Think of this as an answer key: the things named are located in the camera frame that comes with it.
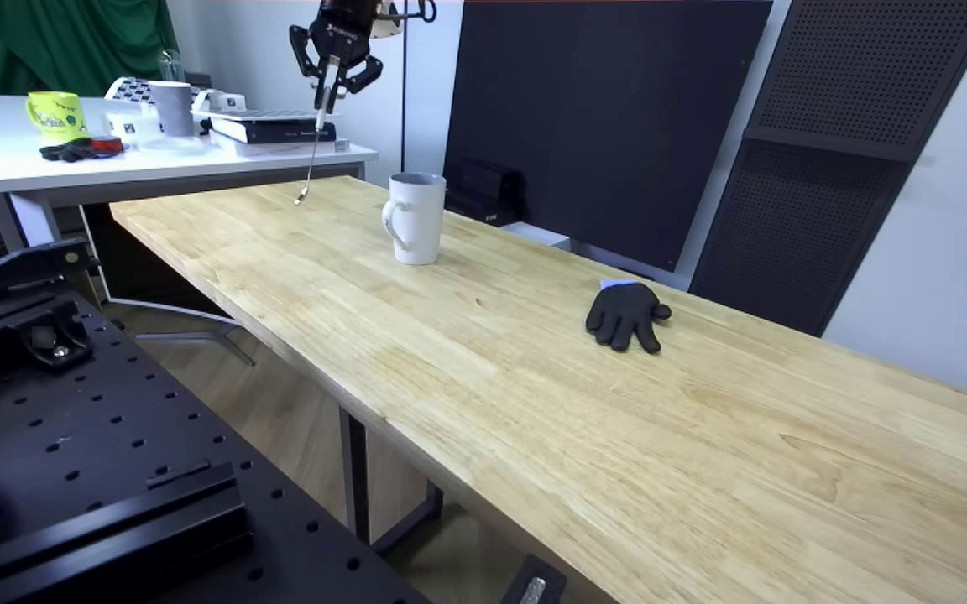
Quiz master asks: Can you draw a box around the dark perforated panel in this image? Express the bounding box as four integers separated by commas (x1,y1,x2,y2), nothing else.
687,0,967,338

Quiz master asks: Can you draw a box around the grey mug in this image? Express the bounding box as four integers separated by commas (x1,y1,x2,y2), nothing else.
145,78,203,141

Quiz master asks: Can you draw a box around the black floor foot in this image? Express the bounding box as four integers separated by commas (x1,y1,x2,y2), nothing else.
501,552,569,604

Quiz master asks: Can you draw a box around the yellow-green cup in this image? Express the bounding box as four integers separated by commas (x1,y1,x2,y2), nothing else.
24,87,94,148

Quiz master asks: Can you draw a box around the large dark panel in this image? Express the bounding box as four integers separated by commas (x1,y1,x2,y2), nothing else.
440,0,775,278

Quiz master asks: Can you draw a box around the small black screwed bracket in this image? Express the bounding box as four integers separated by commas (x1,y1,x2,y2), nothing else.
17,314,98,373

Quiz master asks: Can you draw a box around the thin silver pole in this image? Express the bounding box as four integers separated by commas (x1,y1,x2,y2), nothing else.
396,15,417,177

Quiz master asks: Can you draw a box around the black table leg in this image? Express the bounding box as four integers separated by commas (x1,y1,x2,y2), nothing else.
335,404,449,555

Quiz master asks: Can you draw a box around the white low platform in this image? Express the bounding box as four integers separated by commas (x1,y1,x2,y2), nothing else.
498,217,578,253

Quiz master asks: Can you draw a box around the black work glove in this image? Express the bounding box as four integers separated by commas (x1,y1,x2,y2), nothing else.
581,278,674,358

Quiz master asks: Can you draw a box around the green curtain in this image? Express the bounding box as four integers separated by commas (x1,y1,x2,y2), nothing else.
0,0,182,101

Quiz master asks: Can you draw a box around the white ceramic mug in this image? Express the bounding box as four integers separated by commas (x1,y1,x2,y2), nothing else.
379,170,449,269

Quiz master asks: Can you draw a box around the black clamp mount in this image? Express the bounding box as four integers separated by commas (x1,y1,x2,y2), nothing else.
0,236,99,314

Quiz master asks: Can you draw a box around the white desk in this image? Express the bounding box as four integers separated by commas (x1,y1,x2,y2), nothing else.
0,90,381,312

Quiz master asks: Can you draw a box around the white checkered object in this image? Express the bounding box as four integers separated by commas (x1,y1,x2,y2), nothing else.
99,75,164,152

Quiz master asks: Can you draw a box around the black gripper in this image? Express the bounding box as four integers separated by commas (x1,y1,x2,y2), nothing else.
285,0,385,114

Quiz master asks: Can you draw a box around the white diagonal beam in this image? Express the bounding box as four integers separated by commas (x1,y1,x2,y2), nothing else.
669,0,795,292

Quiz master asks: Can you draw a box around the flat white box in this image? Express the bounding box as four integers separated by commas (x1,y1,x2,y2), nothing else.
208,109,339,152

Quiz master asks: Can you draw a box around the black rail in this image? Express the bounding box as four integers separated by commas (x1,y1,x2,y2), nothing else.
0,458,255,604

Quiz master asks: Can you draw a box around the small white desk object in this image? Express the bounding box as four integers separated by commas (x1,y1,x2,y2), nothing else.
189,87,252,122

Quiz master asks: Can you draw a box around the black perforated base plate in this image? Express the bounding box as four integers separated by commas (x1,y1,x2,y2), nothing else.
0,289,433,604

